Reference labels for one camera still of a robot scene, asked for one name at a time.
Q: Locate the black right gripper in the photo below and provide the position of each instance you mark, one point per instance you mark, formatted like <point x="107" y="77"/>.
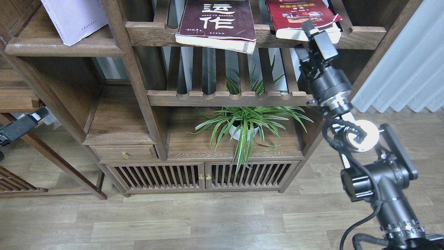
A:
<point x="330" y="89"/>

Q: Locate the right slatted cabinet door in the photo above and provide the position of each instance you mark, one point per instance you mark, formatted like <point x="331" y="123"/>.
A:
<point x="259" y="175"/>

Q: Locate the small wooden drawer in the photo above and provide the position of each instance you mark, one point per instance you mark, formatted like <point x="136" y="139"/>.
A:
<point x="113" y="153"/>

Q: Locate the brass drawer knob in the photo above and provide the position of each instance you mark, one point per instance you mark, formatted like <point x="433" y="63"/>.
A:
<point x="125" y="155"/>

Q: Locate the slatted cabinet door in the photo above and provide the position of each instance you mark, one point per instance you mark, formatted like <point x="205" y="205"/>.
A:
<point x="160" y="178"/>
<point x="259" y="175"/>

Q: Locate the white lavender book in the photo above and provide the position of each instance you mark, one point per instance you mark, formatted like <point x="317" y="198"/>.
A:
<point x="75" y="19"/>

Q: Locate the maroon book white characters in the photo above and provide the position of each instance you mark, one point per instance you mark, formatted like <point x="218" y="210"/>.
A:
<point x="219" y="24"/>

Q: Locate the left slatted cabinet door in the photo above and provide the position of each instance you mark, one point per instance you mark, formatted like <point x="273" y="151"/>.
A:
<point x="160" y="178"/>

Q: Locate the dark wooden bookshelf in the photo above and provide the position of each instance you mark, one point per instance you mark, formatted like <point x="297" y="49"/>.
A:
<point x="120" y="86"/>

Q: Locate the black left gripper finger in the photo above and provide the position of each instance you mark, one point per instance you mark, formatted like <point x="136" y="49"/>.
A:
<point x="15" y="130"/>

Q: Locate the white plant pot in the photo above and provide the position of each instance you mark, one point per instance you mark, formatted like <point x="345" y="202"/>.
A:
<point x="235" y="132"/>

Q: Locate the red cover book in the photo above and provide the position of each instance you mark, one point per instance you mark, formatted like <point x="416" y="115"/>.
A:
<point x="287" y="17"/>

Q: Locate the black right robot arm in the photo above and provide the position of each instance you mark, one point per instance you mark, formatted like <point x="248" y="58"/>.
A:
<point x="376" y="166"/>

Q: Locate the white pleated curtain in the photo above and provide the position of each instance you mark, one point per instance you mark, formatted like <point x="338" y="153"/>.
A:
<point x="411" y="73"/>

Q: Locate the green spider plant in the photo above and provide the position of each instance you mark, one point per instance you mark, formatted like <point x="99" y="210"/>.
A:
<point x="246" y="122"/>

